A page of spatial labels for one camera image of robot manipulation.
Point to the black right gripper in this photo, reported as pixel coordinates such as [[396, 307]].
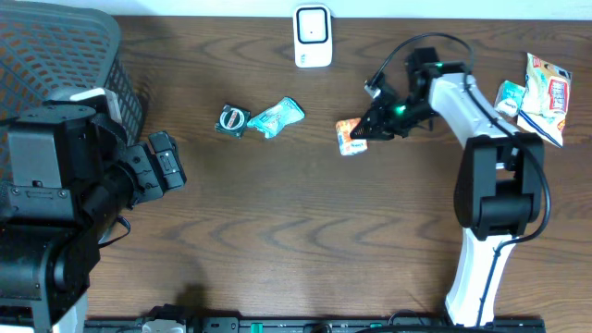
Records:
[[376, 129]]

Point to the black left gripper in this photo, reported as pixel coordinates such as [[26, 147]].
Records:
[[145, 168]]

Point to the orange white tissue pack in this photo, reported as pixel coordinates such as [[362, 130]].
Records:
[[347, 145]]

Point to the teal snack packet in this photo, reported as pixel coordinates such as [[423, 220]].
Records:
[[274, 119]]

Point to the green white tissue pack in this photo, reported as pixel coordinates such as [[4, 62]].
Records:
[[509, 98]]

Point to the white blue snack bag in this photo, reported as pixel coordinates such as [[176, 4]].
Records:
[[546, 99]]

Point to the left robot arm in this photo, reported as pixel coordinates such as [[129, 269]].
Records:
[[51, 240]]

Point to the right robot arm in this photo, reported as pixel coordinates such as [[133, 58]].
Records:
[[500, 182]]

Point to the white barcode scanner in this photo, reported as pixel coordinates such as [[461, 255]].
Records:
[[312, 30]]

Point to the grey plastic mesh basket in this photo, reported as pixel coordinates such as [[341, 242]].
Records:
[[49, 52]]

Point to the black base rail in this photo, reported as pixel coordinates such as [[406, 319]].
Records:
[[170, 318]]

